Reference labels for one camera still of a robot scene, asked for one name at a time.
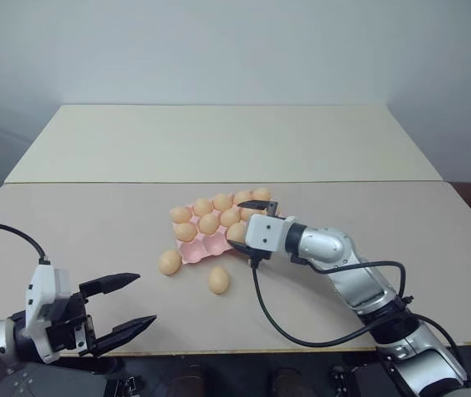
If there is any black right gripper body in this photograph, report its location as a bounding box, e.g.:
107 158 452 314
245 200 281 262

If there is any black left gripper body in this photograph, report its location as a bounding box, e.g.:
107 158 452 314
42 290 99 357

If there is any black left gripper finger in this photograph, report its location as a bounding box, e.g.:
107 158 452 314
93 314 158 357
79 271 142 299

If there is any pink egg tray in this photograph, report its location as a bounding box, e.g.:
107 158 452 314
170 192 274 265

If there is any dark grey robot torso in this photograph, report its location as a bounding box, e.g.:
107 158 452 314
0 354 111 397

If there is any dark brown rounded shape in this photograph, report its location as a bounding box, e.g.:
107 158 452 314
152 364 216 397
271 366 307 397

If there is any black boxy shape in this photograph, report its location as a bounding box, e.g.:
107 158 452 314
329 362 381 397

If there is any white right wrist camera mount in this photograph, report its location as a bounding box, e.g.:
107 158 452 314
242 213 297 261

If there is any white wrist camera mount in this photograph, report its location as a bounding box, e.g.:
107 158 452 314
24 264 73 365
242 213 297 261

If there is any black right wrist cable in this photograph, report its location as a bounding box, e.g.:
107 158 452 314
250 256 415 349

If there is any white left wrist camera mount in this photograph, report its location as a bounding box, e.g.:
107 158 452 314
24 264 73 365

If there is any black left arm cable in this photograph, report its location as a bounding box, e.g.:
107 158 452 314
0 222 53 268

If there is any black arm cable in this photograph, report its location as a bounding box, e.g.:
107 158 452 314
408 313 469 380
0 222 53 268

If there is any black right upper arm cable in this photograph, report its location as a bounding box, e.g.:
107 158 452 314
408 313 469 380

